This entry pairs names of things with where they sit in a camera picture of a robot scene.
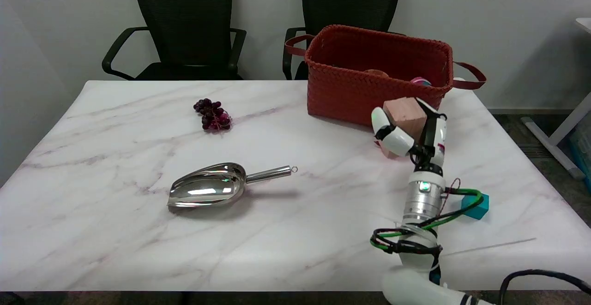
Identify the white desk frame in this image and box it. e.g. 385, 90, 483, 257
521, 18, 591, 180

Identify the purple grape bunch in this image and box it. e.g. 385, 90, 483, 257
193, 98, 233, 132

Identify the red woven basket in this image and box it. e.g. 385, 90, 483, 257
285, 24, 487, 128

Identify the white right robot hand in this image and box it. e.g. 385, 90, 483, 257
371, 97, 448, 174

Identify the black mesh office chair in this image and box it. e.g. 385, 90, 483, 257
102, 0, 247, 81
282, 0, 407, 81

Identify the wooden rectangular block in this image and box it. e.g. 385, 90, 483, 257
379, 97, 428, 159

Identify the teal cube block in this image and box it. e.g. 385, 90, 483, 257
461, 191, 490, 221

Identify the shiny metal scoop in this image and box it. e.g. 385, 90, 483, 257
167, 162, 298, 209

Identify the black and green cable bundle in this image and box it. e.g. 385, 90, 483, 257
370, 188, 484, 256

